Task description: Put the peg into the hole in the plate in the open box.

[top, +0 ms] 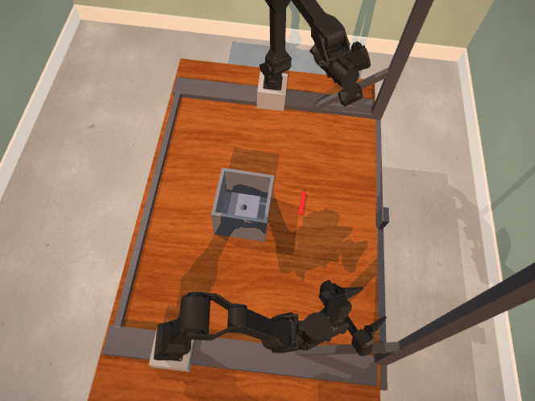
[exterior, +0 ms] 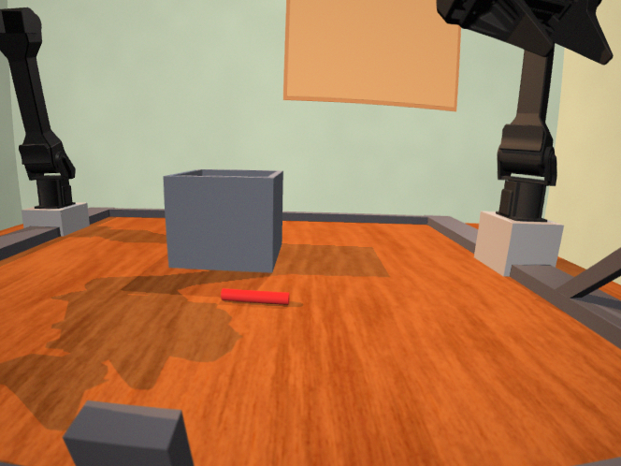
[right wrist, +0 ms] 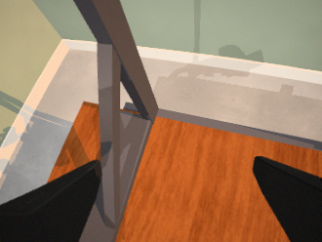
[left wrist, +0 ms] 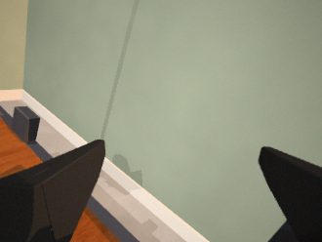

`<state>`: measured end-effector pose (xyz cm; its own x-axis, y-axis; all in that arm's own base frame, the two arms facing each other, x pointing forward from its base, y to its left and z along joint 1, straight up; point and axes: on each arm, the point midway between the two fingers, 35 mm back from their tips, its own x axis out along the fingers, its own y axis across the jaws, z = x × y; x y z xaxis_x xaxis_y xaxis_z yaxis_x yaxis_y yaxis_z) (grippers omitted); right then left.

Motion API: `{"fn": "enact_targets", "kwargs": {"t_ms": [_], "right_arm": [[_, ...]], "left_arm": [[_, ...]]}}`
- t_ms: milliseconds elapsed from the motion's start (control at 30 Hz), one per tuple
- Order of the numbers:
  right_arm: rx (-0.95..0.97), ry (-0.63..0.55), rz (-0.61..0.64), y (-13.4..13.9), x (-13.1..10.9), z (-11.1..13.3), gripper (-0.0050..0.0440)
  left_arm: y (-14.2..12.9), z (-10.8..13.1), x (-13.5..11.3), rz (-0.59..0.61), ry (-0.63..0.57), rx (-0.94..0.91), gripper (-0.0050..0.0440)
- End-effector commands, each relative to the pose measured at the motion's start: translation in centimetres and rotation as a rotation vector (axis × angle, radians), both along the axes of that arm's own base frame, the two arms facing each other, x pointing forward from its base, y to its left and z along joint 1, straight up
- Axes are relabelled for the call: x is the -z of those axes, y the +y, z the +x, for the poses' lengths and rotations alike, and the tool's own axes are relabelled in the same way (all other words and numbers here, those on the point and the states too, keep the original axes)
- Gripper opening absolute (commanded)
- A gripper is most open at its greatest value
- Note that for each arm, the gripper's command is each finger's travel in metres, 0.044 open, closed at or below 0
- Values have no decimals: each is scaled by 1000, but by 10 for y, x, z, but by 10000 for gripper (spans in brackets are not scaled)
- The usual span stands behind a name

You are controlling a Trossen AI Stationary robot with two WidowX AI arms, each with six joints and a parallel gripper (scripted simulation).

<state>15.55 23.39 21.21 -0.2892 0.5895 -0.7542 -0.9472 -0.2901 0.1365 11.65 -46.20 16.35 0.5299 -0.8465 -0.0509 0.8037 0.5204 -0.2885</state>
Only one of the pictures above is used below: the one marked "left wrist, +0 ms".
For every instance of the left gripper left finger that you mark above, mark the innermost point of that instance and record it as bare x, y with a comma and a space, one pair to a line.
44, 203

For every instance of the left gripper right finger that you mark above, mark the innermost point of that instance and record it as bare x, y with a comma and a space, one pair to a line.
297, 187

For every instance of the dark grey block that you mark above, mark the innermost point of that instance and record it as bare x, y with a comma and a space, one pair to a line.
25, 123

